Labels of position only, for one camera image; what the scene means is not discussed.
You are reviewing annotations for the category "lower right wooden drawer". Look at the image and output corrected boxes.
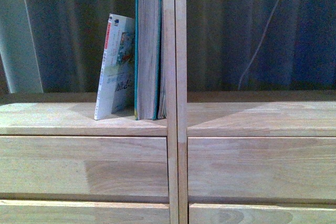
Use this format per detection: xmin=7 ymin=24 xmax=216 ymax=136
xmin=188 ymin=204 xmax=335 ymax=223

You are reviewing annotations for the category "wooden drawer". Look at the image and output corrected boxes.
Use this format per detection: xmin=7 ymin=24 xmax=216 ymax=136
xmin=188 ymin=137 xmax=335 ymax=202
xmin=1 ymin=200 xmax=170 ymax=223
xmin=1 ymin=136 xmax=168 ymax=202
xmin=188 ymin=204 xmax=335 ymax=223

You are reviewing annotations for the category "white illustrated paperback book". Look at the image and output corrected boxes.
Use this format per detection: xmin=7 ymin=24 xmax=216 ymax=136
xmin=94 ymin=14 xmax=135 ymax=120

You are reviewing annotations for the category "upper right wooden drawer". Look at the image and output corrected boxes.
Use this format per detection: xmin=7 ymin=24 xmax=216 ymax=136
xmin=188 ymin=137 xmax=335 ymax=202

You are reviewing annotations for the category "thin book beside divider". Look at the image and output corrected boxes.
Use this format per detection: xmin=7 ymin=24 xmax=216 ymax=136
xmin=157 ymin=2 xmax=166 ymax=119

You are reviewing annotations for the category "upper left wooden drawer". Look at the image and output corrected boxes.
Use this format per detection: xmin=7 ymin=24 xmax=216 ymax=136
xmin=1 ymin=136 xmax=168 ymax=202

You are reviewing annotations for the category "wooden bookshelf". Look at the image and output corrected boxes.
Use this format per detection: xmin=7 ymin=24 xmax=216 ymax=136
xmin=1 ymin=0 xmax=335 ymax=223

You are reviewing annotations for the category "dark curtain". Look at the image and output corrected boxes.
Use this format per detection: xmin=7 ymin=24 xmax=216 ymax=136
xmin=1 ymin=0 xmax=335 ymax=93

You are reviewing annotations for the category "teal hardcover book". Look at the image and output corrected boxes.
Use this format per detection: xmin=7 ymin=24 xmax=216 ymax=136
xmin=134 ymin=0 xmax=162 ymax=120

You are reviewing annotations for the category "white hanging cable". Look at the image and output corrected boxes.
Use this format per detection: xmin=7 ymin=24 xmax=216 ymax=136
xmin=238 ymin=0 xmax=287 ymax=90

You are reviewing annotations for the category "lower left wooden drawer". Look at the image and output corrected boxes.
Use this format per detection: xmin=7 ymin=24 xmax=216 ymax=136
xmin=1 ymin=200 xmax=170 ymax=223

